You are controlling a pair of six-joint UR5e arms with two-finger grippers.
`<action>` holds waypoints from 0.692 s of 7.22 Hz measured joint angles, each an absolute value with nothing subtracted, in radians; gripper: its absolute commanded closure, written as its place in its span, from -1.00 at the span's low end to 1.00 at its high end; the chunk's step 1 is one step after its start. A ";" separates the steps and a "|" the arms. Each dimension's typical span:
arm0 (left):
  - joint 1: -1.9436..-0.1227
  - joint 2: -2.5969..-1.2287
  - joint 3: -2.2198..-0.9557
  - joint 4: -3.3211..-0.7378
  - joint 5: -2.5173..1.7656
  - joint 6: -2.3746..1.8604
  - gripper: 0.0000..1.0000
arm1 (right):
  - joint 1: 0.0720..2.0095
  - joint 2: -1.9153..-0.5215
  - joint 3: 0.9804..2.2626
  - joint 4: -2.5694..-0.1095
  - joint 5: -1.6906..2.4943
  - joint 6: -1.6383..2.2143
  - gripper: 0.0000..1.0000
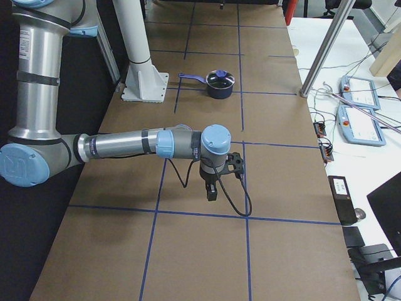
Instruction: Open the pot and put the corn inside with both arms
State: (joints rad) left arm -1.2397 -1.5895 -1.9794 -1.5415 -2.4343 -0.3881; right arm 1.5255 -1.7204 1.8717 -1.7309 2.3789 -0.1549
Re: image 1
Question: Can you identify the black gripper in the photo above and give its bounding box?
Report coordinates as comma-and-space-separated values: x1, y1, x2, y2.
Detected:
199, 168, 217, 201

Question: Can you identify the glass pot lid blue knob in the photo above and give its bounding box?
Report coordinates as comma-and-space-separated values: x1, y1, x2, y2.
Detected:
206, 70, 236, 89

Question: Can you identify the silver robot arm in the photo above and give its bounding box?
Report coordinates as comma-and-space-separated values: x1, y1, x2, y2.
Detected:
1, 1, 231, 201

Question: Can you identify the dark blue saucepan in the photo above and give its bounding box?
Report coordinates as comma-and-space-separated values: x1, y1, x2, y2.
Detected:
178, 70, 236, 99

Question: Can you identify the lower orange connector board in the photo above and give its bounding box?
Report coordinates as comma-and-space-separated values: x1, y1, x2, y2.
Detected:
319, 143, 334, 164

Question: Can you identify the orange connector board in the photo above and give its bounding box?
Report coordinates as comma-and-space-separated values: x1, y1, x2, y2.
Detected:
313, 121, 326, 138
319, 143, 334, 164

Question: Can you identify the upper orange connector board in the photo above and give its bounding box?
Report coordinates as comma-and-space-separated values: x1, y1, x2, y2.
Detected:
313, 121, 326, 138

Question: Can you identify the black box white label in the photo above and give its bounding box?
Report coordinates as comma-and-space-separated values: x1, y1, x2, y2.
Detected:
328, 176, 357, 226

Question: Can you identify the thin metal rod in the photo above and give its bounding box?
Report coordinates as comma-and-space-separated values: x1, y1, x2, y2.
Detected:
325, 89, 401, 134

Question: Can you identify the lower blue teach pendant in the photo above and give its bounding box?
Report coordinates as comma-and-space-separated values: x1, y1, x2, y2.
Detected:
337, 105, 386, 147

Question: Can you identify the blue teach pendant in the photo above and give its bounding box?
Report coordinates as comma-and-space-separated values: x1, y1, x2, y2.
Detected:
337, 105, 386, 147
340, 75, 381, 110

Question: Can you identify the black monitor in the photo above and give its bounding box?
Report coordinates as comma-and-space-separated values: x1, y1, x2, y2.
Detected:
367, 178, 400, 255

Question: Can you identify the black desk clamp stand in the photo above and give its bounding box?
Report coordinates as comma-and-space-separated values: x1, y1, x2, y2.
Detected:
342, 226, 400, 300

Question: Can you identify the upper blue teach pendant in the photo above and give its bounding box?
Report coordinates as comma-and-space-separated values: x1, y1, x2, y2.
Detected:
340, 75, 381, 110

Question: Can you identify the light wooden board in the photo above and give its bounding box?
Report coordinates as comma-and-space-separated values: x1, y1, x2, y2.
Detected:
370, 18, 400, 77

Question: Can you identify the black camera cable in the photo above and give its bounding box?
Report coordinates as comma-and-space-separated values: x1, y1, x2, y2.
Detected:
167, 158, 252, 217

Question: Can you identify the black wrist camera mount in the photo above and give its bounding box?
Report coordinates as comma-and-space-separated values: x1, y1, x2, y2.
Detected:
221, 152, 244, 180

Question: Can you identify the white camera stand pillar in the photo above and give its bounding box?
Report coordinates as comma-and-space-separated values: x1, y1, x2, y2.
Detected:
113, 0, 169, 103

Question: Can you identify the silver aluminium frame post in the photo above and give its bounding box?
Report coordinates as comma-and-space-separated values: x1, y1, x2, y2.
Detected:
299, 0, 356, 98

